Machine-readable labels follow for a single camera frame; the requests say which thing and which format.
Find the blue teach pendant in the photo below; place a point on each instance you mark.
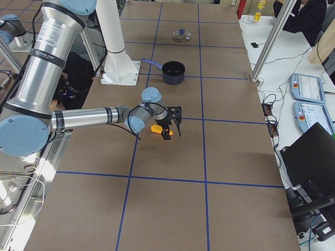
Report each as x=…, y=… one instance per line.
x=308, y=113
x=307, y=88

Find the black orange power strip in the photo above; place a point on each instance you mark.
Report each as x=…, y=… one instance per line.
x=271, y=120

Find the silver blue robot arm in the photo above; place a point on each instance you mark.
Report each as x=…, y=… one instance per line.
x=26, y=119

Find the aluminium frame post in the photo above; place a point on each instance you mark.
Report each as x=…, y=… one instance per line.
x=269, y=44

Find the person in black jacket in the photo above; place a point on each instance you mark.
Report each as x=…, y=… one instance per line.
x=308, y=19

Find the seated person in black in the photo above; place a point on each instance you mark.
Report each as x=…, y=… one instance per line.
x=74, y=84

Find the black laptop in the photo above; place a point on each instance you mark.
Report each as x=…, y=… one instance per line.
x=311, y=158

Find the glass lid blue knob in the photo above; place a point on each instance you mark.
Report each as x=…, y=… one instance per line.
x=181, y=35

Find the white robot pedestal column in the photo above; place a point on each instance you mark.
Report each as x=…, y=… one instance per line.
x=119, y=68

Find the yellow cup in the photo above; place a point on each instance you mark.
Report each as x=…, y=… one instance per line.
x=257, y=16

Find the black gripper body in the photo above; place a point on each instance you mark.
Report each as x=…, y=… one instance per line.
x=162, y=122

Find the yellow corn cob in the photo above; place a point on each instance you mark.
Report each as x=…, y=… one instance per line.
x=157, y=129

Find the dark blue saucepan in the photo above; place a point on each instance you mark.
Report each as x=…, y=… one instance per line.
x=172, y=71

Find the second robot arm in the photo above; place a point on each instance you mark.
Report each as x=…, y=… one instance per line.
x=13, y=30

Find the upper blue teach pendant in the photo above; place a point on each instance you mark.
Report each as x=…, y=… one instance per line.
x=307, y=88

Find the lower blue teach pendant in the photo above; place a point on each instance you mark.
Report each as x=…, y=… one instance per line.
x=308, y=113

